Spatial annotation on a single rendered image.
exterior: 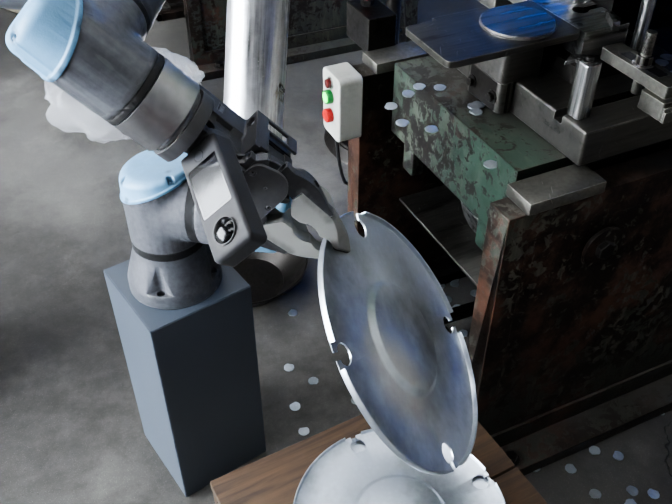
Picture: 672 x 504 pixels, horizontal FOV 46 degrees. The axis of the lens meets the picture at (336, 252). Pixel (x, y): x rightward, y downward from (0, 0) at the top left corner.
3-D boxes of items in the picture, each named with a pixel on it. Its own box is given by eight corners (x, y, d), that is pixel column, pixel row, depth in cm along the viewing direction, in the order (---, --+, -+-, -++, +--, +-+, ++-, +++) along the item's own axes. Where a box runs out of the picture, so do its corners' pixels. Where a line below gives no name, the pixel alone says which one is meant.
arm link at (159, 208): (147, 203, 130) (134, 132, 121) (225, 214, 128) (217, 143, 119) (115, 249, 121) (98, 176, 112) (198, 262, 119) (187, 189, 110)
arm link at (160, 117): (159, 84, 65) (101, 145, 68) (203, 118, 67) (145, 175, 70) (170, 43, 70) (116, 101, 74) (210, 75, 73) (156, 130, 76)
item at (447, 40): (441, 137, 126) (449, 59, 118) (398, 98, 136) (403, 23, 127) (568, 103, 135) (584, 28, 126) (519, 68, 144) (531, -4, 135)
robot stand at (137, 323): (186, 498, 150) (150, 332, 121) (144, 434, 161) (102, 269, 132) (266, 451, 158) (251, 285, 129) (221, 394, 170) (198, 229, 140)
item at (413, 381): (497, 437, 94) (503, 436, 94) (390, 514, 69) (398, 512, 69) (409, 215, 99) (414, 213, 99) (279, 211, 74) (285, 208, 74)
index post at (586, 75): (576, 121, 120) (589, 62, 113) (564, 112, 122) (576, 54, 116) (591, 117, 121) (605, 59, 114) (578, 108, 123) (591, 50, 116)
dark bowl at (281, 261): (209, 341, 181) (206, 319, 177) (172, 263, 202) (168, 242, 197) (328, 302, 191) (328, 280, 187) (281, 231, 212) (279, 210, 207)
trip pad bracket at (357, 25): (366, 108, 159) (369, 14, 146) (345, 86, 166) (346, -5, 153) (393, 101, 161) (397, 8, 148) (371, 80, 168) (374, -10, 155)
